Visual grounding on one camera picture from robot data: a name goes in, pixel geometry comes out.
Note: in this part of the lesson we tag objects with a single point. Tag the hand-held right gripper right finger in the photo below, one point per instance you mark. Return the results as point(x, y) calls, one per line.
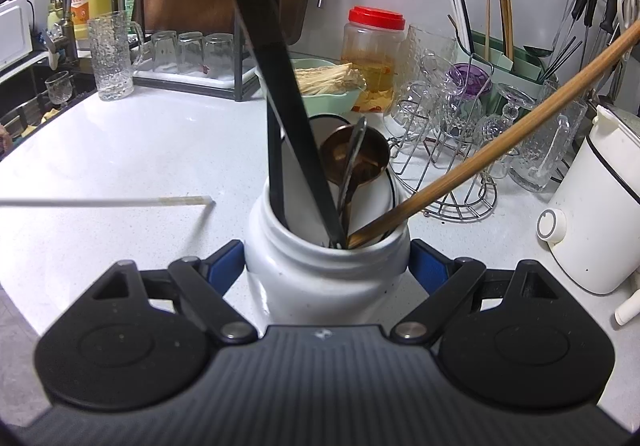
point(427, 268)

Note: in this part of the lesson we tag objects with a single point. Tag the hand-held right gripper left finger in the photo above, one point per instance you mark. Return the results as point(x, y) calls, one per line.
point(227, 263)

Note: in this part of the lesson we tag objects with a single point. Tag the white ceramic spoon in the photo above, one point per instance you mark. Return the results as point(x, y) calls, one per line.
point(386, 198)
point(300, 176)

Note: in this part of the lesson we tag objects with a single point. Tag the white ceramic jar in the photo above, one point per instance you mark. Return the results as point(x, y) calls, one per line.
point(320, 286)

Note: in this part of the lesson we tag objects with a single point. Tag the black chopstick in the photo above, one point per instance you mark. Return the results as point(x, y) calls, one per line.
point(280, 76)
point(465, 11)
point(277, 166)

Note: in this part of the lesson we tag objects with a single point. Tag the brown wooden spoon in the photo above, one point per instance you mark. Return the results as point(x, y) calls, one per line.
point(375, 151)

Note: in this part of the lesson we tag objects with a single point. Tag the silver metal spoon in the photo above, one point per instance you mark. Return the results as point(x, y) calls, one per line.
point(356, 146)

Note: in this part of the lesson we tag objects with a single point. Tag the bamboo chopstick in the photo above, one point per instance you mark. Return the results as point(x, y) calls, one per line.
point(487, 26)
point(500, 146)

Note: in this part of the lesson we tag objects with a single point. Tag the clear glass goblet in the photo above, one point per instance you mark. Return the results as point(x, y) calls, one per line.
point(495, 131)
point(515, 101)
point(412, 111)

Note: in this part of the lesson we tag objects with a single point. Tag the textured glass mug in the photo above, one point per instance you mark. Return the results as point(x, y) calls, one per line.
point(550, 141)
point(112, 56)

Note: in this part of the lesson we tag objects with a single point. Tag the white electric pot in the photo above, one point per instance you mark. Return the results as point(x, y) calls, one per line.
point(595, 206)

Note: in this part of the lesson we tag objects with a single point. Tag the black metal rack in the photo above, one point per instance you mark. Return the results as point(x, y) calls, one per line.
point(240, 81)

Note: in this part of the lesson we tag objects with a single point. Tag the green plastic basket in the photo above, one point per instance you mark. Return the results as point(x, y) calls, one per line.
point(325, 104)

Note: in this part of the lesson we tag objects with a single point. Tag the white drip tray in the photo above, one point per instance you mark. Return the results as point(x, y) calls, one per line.
point(190, 79)

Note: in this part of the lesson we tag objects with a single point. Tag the purple cup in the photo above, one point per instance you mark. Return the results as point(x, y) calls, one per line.
point(467, 79)

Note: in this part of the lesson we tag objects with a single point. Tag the small glass tumbler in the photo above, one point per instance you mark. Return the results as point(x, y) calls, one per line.
point(164, 51)
point(190, 52)
point(218, 55)

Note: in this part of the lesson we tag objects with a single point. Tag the bundle of bamboo skewers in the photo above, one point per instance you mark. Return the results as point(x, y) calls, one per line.
point(330, 76)

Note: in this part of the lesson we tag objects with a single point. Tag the tall patterned glass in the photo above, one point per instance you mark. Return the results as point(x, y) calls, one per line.
point(430, 46)

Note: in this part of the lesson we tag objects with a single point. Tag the red lid glass jar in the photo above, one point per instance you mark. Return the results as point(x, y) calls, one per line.
point(375, 51)

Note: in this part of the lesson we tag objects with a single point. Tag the green utensil drainer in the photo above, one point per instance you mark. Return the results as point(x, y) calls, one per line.
point(520, 61)

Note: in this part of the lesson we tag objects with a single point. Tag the yellow cloth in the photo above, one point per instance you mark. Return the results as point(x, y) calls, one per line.
point(50, 115)

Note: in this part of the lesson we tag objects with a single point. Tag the stemmed glass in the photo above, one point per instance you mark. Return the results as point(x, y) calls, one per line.
point(59, 86)

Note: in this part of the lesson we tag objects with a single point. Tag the brown chopstick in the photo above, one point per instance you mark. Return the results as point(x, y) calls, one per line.
point(510, 26)
point(503, 26)

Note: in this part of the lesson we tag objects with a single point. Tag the pink rag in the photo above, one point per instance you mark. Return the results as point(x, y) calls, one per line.
point(4, 136)

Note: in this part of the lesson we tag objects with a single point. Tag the black kitchen sink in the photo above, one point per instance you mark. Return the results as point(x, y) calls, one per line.
point(22, 99)

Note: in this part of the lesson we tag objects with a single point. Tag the pale green bottle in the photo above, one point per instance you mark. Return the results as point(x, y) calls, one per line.
point(54, 11)

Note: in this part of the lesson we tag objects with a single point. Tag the dark bronze faucet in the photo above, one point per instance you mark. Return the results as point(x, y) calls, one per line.
point(60, 1)

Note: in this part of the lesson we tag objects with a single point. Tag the white appliance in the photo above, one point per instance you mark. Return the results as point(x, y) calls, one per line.
point(15, 31)

